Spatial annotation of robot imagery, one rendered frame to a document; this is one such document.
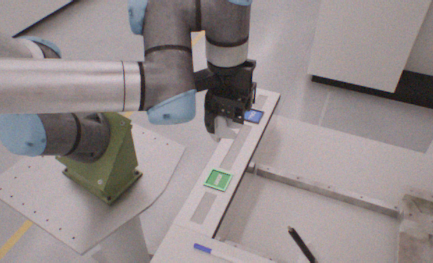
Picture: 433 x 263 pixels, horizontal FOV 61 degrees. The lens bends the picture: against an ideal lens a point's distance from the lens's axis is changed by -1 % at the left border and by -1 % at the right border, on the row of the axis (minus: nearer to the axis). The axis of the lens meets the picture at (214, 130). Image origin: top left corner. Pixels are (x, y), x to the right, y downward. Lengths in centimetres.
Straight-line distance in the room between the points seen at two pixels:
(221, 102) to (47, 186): 66
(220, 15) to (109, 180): 58
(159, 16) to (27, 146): 45
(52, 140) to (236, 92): 44
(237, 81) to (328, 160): 60
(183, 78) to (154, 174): 61
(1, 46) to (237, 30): 44
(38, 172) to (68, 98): 72
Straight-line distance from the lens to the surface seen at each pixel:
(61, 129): 91
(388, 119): 280
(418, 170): 127
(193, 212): 85
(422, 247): 102
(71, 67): 53
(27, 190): 119
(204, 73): 70
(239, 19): 60
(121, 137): 98
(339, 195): 108
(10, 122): 91
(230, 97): 68
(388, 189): 118
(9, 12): 374
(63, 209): 111
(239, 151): 98
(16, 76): 53
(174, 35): 56
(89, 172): 105
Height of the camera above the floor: 166
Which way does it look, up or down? 43 degrees down
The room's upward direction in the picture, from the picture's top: straight up
